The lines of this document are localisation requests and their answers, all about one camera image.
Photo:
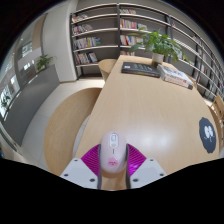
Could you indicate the black book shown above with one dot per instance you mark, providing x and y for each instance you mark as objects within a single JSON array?
[{"x": 140, "y": 69}]

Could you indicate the pale pink computer mouse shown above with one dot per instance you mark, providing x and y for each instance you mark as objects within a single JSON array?
[{"x": 113, "y": 153}]

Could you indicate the dark mouse pad with eyes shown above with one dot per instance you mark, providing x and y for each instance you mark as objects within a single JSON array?
[{"x": 208, "y": 145}]

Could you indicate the green potted plant, white pot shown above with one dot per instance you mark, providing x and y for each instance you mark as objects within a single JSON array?
[{"x": 160, "y": 43}]

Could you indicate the small green plant by window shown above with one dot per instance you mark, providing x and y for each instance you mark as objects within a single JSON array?
[{"x": 4, "y": 101}]

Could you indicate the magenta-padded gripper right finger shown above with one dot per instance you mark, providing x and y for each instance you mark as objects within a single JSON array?
[{"x": 148, "y": 171}]

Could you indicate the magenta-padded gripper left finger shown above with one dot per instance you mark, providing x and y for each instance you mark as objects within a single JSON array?
[{"x": 78, "y": 171}]

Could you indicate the white book with red spine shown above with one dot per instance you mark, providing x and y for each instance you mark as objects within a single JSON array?
[{"x": 173, "y": 81}]

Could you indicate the grey bookshelf unit with books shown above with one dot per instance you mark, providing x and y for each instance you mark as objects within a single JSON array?
[{"x": 100, "y": 20}]

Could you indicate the green plant on counter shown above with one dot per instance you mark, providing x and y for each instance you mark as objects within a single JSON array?
[{"x": 43, "y": 62}]

